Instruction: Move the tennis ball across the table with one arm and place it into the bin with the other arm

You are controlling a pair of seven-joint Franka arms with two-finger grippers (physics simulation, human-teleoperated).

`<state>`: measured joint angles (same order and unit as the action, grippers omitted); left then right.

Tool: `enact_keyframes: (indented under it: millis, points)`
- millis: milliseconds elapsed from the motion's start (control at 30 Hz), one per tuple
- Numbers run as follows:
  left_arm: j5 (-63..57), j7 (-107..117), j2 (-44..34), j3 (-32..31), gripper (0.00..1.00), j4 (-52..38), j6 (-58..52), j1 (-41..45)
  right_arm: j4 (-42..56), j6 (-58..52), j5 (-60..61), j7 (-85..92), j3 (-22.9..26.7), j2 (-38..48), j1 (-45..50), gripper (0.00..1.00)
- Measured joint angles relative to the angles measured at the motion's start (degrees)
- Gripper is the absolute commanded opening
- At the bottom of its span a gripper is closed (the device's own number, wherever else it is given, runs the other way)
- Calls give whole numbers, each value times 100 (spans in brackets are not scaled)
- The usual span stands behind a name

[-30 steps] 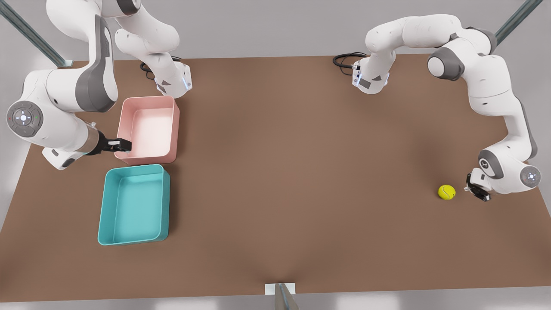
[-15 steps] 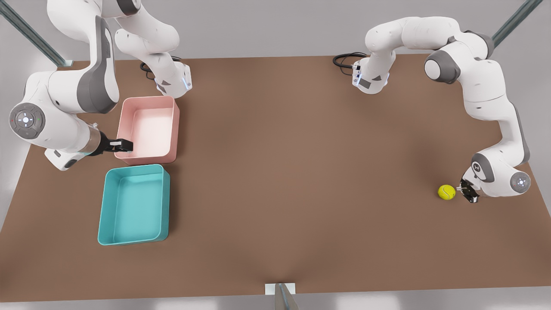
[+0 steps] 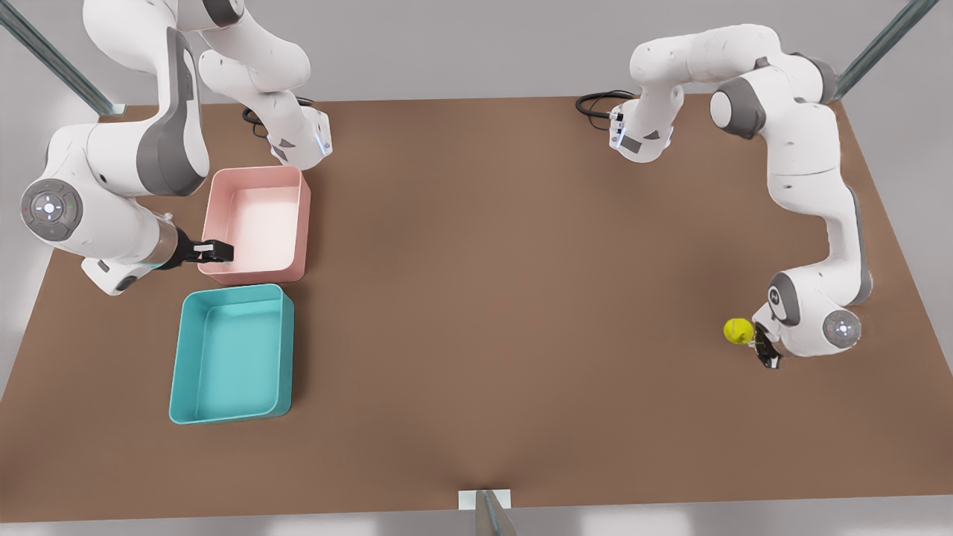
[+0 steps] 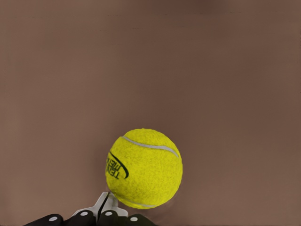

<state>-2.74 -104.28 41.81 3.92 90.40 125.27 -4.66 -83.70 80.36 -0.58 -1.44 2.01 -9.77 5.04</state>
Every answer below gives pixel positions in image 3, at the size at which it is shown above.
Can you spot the teal plastic tray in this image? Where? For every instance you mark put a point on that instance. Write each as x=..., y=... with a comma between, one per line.
x=232, y=353

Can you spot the yellow-green ball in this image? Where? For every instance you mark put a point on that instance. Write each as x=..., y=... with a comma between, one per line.
x=738, y=330

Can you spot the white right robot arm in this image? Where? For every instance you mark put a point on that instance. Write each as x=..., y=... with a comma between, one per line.
x=112, y=164

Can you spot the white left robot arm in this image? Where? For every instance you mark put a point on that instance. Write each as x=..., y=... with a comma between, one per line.
x=808, y=164

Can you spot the pink plastic tray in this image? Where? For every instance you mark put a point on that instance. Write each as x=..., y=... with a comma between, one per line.
x=257, y=223

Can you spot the silver frame post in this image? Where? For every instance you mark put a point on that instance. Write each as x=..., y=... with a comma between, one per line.
x=56, y=56
x=882, y=45
x=491, y=512

